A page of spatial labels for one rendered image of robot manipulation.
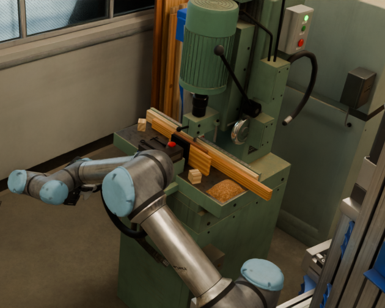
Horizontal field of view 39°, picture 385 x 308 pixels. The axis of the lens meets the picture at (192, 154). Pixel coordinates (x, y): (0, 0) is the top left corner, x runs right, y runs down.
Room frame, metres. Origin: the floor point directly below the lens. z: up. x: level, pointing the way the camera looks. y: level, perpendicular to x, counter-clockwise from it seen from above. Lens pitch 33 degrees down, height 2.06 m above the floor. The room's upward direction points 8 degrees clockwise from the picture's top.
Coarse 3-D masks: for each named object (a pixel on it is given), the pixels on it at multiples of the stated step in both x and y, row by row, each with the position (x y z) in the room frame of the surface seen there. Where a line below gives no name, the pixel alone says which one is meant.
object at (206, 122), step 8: (208, 112) 1.84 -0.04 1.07; (216, 112) 1.85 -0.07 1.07; (184, 120) 1.79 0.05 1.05; (192, 120) 1.76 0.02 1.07; (200, 120) 1.77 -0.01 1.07; (208, 120) 1.81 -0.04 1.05; (192, 128) 1.76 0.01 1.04; (200, 128) 1.78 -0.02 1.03; (208, 128) 1.81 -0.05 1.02; (192, 136) 1.76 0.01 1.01
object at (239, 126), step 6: (240, 120) 1.81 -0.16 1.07; (246, 120) 1.82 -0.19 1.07; (234, 126) 1.79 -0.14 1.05; (240, 126) 1.79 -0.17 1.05; (246, 126) 1.83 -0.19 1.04; (234, 132) 1.78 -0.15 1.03; (240, 132) 1.80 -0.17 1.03; (246, 132) 1.83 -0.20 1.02; (234, 138) 1.78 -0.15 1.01; (240, 138) 1.81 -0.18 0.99; (246, 138) 1.84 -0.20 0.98
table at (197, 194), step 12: (120, 132) 1.89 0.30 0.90; (132, 132) 1.90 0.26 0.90; (144, 132) 1.91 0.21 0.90; (156, 132) 1.93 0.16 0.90; (120, 144) 1.85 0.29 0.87; (132, 144) 1.81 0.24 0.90; (192, 168) 1.70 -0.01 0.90; (180, 180) 1.62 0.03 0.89; (204, 180) 1.63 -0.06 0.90; (216, 180) 1.64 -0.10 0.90; (168, 192) 1.59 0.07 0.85; (192, 192) 1.58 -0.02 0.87; (204, 192) 1.56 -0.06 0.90; (252, 192) 1.63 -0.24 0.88; (204, 204) 1.54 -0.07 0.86; (216, 204) 1.51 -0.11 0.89; (228, 204) 1.52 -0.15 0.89; (240, 204) 1.58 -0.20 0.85; (216, 216) 1.50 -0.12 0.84
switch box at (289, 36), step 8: (288, 8) 1.95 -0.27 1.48; (296, 8) 1.96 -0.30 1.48; (304, 8) 1.98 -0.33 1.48; (288, 16) 1.93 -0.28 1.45; (296, 16) 1.91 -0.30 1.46; (304, 16) 1.94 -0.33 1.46; (288, 24) 1.93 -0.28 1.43; (296, 24) 1.91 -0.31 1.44; (304, 24) 1.95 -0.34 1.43; (280, 32) 1.95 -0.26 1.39; (288, 32) 1.92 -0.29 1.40; (296, 32) 1.92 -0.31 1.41; (304, 32) 1.96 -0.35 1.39; (280, 40) 1.94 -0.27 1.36; (288, 40) 1.92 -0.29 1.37; (296, 40) 1.93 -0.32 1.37; (304, 40) 1.97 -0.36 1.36; (280, 48) 1.94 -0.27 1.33; (288, 48) 1.92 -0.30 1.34
